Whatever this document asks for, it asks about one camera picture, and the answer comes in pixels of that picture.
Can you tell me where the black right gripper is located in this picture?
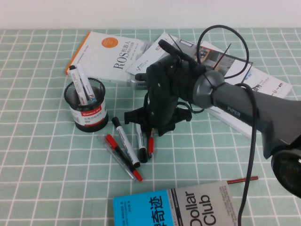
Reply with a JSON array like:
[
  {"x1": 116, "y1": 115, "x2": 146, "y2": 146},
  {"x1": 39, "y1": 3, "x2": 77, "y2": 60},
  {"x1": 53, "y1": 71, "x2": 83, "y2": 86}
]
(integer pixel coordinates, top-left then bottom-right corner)
[{"x1": 124, "y1": 56, "x2": 206, "y2": 138}]

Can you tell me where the red gel pen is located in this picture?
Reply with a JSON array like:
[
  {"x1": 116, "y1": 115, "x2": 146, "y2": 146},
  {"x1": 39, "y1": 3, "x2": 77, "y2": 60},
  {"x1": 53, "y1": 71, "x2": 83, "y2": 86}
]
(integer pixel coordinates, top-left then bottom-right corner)
[{"x1": 146, "y1": 129, "x2": 155, "y2": 161}]

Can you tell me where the thin black pen red cap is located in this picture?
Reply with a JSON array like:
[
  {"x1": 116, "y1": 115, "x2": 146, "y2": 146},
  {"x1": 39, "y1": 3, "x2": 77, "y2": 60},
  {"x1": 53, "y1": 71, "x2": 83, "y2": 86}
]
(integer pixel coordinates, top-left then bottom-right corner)
[{"x1": 104, "y1": 134, "x2": 143, "y2": 182}]

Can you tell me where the transparent ballpoint pen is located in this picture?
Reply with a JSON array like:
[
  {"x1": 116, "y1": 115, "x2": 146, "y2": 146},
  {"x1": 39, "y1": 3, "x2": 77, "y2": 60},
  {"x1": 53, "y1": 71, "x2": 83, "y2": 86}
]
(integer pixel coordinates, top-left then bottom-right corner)
[{"x1": 98, "y1": 136, "x2": 137, "y2": 182}]

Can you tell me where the black mesh pen holder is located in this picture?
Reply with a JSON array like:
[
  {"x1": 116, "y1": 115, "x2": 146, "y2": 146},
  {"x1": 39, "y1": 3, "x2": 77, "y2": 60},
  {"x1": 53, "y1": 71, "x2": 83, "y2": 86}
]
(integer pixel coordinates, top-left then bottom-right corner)
[{"x1": 64, "y1": 77, "x2": 110, "y2": 133}]

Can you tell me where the white marker with black cap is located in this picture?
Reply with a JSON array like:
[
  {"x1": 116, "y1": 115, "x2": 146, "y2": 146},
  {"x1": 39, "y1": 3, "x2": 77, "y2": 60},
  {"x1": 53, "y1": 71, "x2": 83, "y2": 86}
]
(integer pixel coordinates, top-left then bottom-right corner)
[
  {"x1": 111, "y1": 116, "x2": 141, "y2": 168},
  {"x1": 68, "y1": 65, "x2": 86, "y2": 105},
  {"x1": 135, "y1": 123, "x2": 149, "y2": 163}
]

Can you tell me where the folded robot photo brochure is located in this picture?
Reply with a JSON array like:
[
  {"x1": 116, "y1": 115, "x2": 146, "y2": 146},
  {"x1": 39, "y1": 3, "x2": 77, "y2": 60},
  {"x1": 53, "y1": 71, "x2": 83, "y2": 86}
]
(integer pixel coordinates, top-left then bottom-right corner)
[{"x1": 126, "y1": 32, "x2": 253, "y2": 80}]

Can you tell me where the white orange ROS book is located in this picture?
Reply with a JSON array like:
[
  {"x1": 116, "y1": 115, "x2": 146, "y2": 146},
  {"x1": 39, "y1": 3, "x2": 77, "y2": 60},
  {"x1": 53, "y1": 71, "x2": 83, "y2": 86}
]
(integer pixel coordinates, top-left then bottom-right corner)
[{"x1": 63, "y1": 31, "x2": 155, "y2": 85}]

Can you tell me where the white marker with blue print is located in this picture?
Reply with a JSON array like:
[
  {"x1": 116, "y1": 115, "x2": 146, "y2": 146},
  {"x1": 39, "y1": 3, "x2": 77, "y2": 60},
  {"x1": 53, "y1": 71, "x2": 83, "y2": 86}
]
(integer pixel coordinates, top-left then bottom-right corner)
[{"x1": 75, "y1": 63, "x2": 97, "y2": 106}]

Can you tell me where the blue grey Dollar Club book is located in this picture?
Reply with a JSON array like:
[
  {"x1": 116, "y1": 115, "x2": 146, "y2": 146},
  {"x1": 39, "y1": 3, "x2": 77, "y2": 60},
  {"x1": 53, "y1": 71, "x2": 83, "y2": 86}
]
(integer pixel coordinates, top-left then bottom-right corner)
[{"x1": 112, "y1": 180, "x2": 243, "y2": 226}]

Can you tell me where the black zip tie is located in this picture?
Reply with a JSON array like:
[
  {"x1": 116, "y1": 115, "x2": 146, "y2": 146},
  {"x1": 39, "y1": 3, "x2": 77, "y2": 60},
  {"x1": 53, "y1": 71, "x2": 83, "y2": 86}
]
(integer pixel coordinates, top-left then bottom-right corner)
[{"x1": 203, "y1": 43, "x2": 233, "y2": 95}]

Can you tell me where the dark red pencil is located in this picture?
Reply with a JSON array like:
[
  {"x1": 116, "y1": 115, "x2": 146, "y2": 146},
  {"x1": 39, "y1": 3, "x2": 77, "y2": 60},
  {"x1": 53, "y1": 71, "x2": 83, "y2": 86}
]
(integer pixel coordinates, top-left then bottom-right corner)
[{"x1": 226, "y1": 176, "x2": 259, "y2": 185}]

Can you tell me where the green white grid tablecloth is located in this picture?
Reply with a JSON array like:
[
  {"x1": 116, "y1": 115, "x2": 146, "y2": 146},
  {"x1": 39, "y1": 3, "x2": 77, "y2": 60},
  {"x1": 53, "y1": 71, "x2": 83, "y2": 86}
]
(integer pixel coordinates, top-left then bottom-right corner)
[{"x1": 0, "y1": 28, "x2": 301, "y2": 226}]

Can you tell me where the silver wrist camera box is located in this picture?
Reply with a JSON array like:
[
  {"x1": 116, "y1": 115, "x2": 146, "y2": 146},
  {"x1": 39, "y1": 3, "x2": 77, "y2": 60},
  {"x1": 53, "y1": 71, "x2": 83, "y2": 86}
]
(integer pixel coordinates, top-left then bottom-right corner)
[{"x1": 127, "y1": 78, "x2": 149, "y2": 92}]

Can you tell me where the thin black looped cable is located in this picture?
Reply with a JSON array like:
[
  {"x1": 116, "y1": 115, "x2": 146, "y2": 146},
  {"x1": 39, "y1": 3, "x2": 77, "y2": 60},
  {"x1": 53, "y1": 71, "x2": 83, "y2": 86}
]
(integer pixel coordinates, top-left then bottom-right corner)
[{"x1": 158, "y1": 25, "x2": 250, "y2": 81}]

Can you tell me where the thick black cable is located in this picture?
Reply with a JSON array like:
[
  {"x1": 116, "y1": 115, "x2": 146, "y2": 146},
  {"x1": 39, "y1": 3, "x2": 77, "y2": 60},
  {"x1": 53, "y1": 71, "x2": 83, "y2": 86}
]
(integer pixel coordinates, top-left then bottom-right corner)
[{"x1": 234, "y1": 82, "x2": 257, "y2": 226}]

